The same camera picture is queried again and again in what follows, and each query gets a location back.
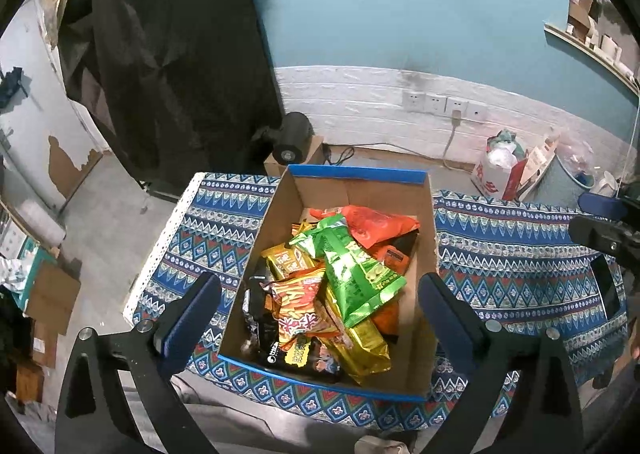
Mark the black packet yellow print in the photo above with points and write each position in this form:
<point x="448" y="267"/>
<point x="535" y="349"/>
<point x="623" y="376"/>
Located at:
<point x="300" y="360"/>

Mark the black smartphone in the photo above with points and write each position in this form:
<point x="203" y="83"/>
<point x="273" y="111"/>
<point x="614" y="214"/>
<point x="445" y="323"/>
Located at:
<point x="607" y="286"/>

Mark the white door peeling paint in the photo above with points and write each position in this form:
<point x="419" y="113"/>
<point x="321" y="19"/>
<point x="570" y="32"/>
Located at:
<point x="45" y="108"/>

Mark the flat brown cardboard box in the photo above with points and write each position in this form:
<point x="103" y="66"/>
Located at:
<point x="52" y="294"/>

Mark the long yellow snack packet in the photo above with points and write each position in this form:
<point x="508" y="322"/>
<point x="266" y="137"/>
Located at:
<point x="365" y="349"/>

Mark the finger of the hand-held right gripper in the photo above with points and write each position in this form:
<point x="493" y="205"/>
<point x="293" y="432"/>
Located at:
<point x="602" y="204"/>
<point x="597" y="234"/>

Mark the green snack packet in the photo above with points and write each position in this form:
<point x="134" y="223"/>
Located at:
<point x="350" y="274"/>

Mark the red stick snack packet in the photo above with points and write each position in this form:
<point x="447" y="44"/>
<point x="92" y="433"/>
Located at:
<point x="300" y="304"/>

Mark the white paper roll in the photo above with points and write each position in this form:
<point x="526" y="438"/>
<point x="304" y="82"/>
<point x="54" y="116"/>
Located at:
<point x="42" y="226"/>

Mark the white card package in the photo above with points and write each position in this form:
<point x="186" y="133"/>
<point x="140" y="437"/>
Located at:
<point x="540" y="163"/>

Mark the short yellow snack packet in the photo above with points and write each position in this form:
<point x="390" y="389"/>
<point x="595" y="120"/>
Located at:
<point x="285" y="259"/>

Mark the small brown cardboard box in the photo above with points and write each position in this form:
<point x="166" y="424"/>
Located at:
<point x="315" y="153"/>

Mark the black hanging coat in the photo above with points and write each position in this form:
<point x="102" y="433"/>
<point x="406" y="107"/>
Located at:
<point x="175" y="58"/>

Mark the dark orange snack packet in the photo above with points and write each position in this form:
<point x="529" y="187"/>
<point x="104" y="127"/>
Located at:
<point x="392" y="256"/>

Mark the white jug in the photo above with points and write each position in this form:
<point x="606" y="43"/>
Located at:
<point x="606" y="184"/>

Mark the white wall shelf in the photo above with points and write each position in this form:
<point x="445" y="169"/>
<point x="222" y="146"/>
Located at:
<point x="590" y="51"/>

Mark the blue patterned tablecloth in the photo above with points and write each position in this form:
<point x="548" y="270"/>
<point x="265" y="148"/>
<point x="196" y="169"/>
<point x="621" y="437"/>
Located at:
<point x="500" y="254"/>

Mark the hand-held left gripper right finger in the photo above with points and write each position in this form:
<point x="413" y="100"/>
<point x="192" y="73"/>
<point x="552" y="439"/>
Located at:
<point x="445" y="319"/>

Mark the clear plastic bag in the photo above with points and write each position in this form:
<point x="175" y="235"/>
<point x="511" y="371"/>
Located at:
<point x="577" y="161"/>

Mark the blue cardboard box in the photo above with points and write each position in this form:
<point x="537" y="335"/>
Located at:
<point x="350" y="189"/>

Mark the red white trash box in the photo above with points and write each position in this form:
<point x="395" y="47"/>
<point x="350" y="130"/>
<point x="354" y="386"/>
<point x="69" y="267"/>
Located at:
<point x="497" y="168"/>

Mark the black snack packet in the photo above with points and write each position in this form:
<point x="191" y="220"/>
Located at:
<point x="260" y="314"/>

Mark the white wall socket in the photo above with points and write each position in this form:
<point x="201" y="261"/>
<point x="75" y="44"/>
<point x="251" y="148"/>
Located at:
<point x="414" y="100"/>
<point x="456" y="106"/>
<point x="477" y="111"/>
<point x="434" y="103"/>

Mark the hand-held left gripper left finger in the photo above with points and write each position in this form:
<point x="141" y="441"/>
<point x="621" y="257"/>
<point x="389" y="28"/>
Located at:
<point x="192" y="319"/>

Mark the person's grey trousers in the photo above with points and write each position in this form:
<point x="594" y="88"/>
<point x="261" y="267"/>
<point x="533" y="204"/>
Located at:
<point x="250" y="419"/>

